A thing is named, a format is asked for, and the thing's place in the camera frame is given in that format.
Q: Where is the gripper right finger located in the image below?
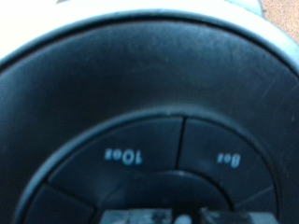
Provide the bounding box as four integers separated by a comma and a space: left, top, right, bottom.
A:
199, 207, 278, 224

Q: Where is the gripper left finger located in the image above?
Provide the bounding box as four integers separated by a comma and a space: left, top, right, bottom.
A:
101, 209, 174, 224

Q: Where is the black Keurig coffee machine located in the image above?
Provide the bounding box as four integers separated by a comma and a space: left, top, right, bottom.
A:
0, 0, 299, 224

